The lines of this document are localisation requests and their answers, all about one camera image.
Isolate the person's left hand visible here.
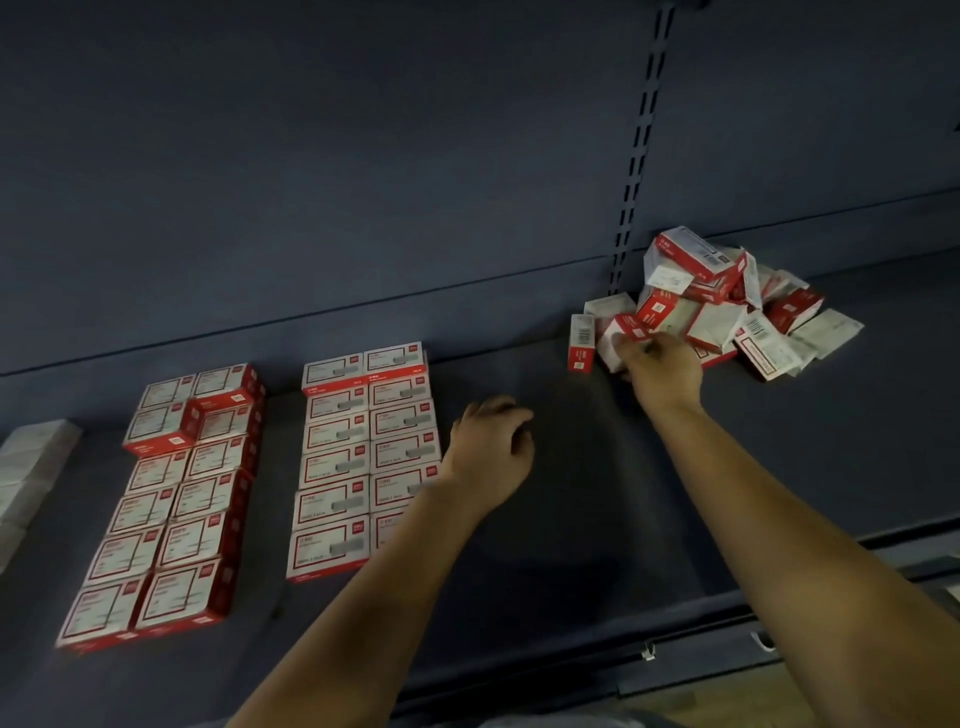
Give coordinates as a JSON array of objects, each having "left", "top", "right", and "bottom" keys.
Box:
[{"left": 435, "top": 394, "right": 537, "bottom": 519}]

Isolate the person's left forearm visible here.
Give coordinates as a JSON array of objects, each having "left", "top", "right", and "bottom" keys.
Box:
[{"left": 225, "top": 480, "right": 482, "bottom": 728}]

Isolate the person's right hand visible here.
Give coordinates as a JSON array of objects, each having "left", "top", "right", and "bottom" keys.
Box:
[{"left": 615, "top": 330, "right": 707, "bottom": 422}]

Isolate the person's right forearm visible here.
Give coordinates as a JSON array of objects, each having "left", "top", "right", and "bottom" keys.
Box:
[{"left": 652, "top": 397, "right": 960, "bottom": 728}]

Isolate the person's grey clothing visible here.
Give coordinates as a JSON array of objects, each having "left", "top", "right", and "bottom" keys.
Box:
[{"left": 480, "top": 711, "right": 692, "bottom": 728}]

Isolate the dark metal shelf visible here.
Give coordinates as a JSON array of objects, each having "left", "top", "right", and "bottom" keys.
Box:
[{"left": 0, "top": 0, "right": 960, "bottom": 728}]

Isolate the pile of red white boxes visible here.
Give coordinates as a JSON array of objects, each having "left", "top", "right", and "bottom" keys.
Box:
[{"left": 567, "top": 225, "right": 867, "bottom": 381}]

